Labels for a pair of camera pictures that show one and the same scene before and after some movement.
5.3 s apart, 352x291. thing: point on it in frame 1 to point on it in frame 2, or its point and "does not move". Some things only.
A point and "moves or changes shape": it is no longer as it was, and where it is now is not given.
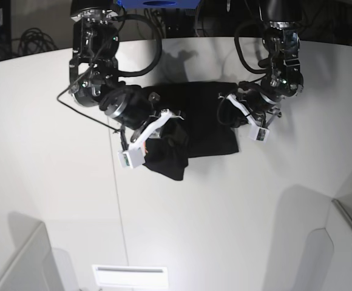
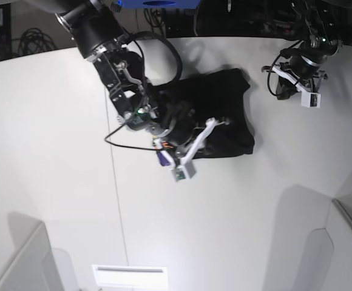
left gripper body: [137, 108] to [179, 133]
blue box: [159, 3] does not move
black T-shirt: [200, 133] moves or changes shape
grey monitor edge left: [32, 267] does not move
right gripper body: [257, 107] to [295, 74]
